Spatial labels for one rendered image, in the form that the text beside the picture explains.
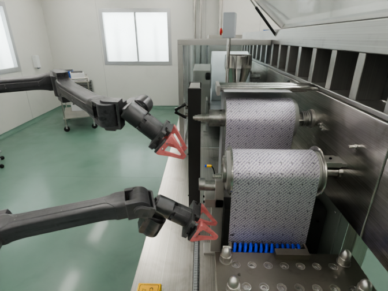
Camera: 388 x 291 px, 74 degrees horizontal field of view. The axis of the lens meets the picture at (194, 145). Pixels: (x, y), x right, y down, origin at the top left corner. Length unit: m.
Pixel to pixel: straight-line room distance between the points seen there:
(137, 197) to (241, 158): 0.30
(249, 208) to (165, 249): 0.38
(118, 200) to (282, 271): 0.48
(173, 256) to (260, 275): 0.34
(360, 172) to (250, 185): 0.28
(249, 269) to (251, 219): 0.13
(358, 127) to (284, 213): 0.30
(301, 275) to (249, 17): 5.81
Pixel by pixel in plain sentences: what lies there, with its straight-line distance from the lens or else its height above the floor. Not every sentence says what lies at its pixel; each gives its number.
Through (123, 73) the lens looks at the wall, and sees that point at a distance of 6.49.
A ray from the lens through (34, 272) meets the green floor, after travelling 2.44.
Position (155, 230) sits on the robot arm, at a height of 1.10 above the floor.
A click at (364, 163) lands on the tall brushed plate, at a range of 0.77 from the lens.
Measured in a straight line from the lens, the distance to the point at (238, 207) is 0.77.
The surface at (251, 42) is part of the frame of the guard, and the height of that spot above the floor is 1.59.
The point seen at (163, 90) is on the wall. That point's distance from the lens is 6.36.
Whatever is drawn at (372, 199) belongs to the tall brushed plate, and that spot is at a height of 1.26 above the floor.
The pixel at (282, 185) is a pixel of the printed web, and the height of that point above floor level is 1.24.
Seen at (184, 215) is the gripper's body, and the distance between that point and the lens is 0.76.
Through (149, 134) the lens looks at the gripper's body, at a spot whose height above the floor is 1.37.
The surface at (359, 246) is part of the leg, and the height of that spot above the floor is 0.90.
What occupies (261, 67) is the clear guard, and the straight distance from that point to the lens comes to 1.70.
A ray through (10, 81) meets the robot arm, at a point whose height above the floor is 1.47.
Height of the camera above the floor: 1.61
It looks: 23 degrees down
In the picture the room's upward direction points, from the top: straight up
